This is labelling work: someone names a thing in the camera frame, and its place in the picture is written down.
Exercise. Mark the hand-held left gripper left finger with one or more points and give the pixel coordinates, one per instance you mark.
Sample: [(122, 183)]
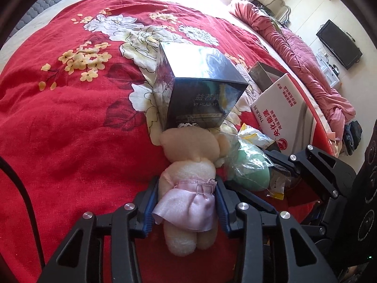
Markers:
[(150, 206)]

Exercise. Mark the teddy bear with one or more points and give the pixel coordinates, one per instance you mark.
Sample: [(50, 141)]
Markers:
[(188, 171)]

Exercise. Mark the dark glossy box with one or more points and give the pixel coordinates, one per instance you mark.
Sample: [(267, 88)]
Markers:
[(200, 94)]

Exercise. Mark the pile of dark clothes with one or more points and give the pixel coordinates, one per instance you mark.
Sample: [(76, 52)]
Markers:
[(352, 135)]

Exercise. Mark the red floral blanket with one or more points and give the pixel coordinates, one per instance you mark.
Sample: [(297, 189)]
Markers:
[(59, 123)]

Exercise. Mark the yellow and white packet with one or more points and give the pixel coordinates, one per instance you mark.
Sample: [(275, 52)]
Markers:
[(253, 137)]

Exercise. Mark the pink quilt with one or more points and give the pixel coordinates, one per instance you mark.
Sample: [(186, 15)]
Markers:
[(294, 47)]

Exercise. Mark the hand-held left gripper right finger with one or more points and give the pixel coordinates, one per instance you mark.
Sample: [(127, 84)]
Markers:
[(221, 209)]

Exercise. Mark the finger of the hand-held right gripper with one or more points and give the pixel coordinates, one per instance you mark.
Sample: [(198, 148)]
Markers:
[(250, 196), (312, 165)]

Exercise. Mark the black television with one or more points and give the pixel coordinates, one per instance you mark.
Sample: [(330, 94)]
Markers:
[(338, 45)]

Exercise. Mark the silver metal frame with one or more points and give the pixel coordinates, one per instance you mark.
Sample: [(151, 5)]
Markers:
[(287, 11)]

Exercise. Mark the green sponge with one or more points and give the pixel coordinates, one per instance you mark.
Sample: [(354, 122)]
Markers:
[(250, 165)]

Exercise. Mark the white cabinet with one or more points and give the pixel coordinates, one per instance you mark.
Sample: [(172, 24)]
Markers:
[(330, 70)]

